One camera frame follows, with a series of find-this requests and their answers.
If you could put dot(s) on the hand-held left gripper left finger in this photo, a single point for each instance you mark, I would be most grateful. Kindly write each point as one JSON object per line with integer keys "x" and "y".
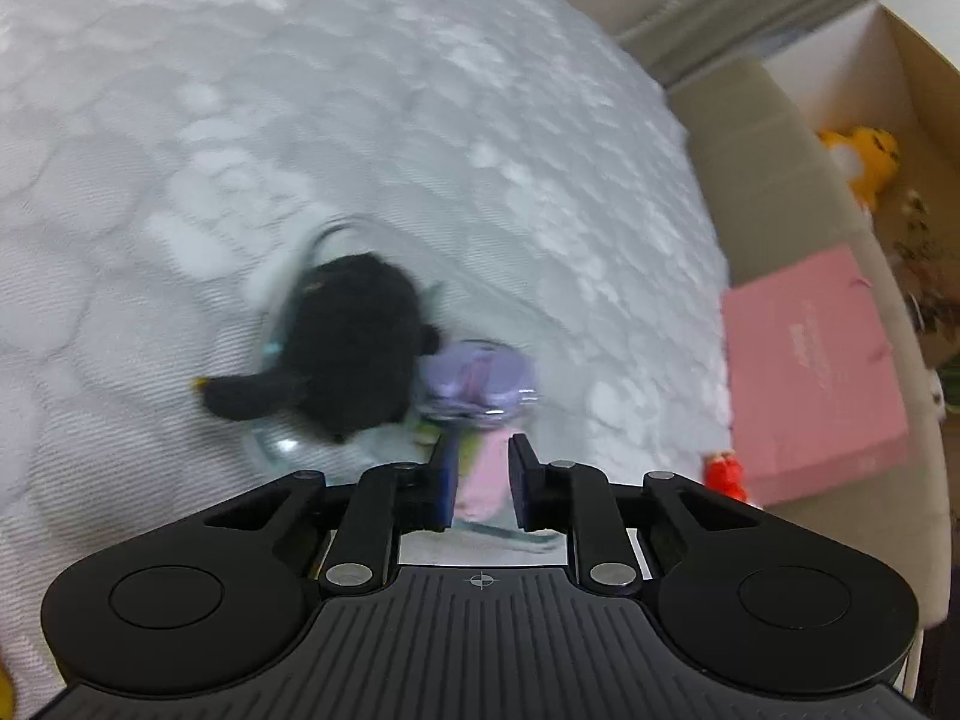
{"x": 445, "y": 487}

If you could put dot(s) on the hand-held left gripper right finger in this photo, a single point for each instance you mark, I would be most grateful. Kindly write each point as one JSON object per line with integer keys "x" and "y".
{"x": 524, "y": 487}

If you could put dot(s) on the pink soft toy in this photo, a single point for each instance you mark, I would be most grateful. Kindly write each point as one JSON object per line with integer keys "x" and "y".
{"x": 484, "y": 476}

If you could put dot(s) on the clear plastic bag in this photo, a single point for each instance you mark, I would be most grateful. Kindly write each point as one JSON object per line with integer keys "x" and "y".
{"x": 289, "y": 457}

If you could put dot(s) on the purple plastic toy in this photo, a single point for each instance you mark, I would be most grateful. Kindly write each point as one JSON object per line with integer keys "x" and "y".
{"x": 480, "y": 382}

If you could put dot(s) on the black plush toy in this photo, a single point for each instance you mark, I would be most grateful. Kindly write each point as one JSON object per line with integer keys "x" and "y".
{"x": 349, "y": 341}

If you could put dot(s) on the red toy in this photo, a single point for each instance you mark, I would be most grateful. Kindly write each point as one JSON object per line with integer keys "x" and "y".
{"x": 726, "y": 474}

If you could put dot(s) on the pink gift bag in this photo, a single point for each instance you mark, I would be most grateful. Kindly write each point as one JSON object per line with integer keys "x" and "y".
{"x": 810, "y": 375}

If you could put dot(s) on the dried flower bunch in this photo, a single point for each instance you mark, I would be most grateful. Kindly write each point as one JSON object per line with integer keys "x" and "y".
{"x": 930, "y": 277}

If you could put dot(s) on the yellow plush toy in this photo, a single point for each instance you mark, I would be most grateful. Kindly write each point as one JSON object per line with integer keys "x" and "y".
{"x": 862, "y": 157}

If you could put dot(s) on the yellow object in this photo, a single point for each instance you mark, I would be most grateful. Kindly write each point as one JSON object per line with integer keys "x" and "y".
{"x": 4, "y": 686}

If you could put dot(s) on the cardboard box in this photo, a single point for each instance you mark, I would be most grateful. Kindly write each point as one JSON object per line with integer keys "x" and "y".
{"x": 911, "y": 82}

